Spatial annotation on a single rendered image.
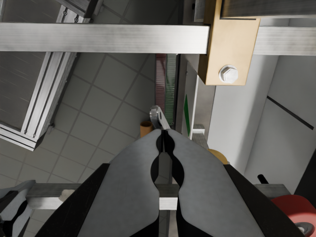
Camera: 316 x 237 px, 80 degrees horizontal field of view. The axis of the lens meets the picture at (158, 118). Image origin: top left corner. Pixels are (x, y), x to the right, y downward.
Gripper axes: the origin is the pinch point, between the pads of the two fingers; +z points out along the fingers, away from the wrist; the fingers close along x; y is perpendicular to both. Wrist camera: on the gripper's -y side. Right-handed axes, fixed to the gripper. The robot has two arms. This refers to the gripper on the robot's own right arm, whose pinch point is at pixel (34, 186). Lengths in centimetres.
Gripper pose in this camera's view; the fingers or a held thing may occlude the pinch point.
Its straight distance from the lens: 42.5
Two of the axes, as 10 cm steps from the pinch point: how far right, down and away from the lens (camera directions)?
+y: -10.0, -0.1, -0.1
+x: -0.1, 8.9, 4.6
